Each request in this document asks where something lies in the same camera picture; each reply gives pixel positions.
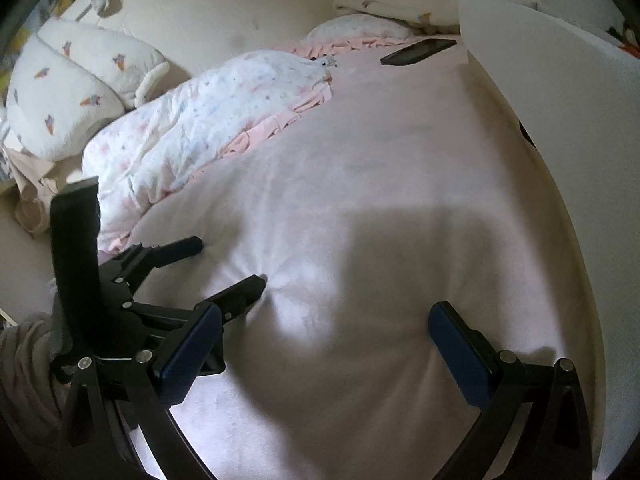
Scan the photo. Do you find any beige cloth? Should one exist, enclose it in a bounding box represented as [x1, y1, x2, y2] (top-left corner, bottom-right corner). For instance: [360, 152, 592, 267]
[0, 150, 58, 236]

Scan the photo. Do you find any cream padded headboard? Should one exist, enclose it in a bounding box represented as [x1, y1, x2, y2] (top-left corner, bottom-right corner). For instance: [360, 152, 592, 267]
[30, 0, 376, 111]

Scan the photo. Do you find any floral pillow with pink frill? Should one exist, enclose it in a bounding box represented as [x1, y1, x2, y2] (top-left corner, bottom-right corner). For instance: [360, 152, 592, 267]
[292, 14, 416, 58]

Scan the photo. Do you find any white fabric storage box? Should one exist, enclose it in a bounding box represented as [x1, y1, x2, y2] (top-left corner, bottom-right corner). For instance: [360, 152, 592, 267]
[456, 0, 640, 480]

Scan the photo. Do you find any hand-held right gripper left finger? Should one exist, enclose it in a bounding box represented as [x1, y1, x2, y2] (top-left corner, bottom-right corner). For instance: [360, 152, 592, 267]
[60, 302, 226, 480]

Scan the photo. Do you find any floral white quilt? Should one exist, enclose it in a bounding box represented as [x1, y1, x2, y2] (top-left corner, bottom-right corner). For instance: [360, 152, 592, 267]
[81, 50, 335, 253]

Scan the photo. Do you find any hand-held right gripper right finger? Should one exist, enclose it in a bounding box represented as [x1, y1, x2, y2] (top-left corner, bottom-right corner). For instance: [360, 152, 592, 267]
[427, 301, 596, 480]

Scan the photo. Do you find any black smartphone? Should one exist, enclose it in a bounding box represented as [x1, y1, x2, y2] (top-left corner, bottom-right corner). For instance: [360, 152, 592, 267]
[380, 37, 458, 67]

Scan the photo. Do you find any white plush printed pillow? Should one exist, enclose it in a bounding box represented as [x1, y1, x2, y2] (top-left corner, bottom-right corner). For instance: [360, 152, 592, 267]
[5, 17, 171, 161]

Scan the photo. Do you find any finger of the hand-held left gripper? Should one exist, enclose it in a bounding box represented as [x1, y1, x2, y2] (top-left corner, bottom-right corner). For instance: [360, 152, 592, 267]
[126, 274, 268, 332]
[114, 236, 203, 294]

